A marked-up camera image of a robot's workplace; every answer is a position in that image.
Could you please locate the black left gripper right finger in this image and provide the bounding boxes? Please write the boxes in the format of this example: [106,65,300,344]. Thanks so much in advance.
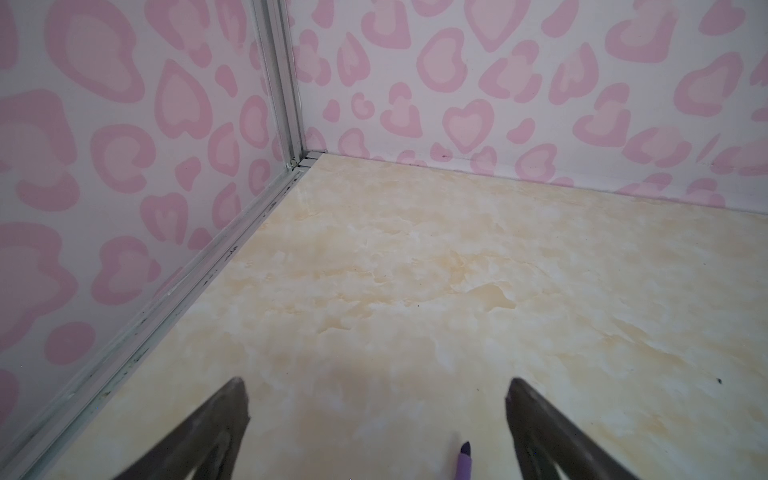
[505,377,636,480]

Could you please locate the purple marker pen right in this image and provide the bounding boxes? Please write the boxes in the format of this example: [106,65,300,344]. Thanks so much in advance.
[454,441,472,480]

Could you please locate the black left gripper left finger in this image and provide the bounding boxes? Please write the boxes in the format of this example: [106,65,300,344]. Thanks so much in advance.
[116,377,250,480]

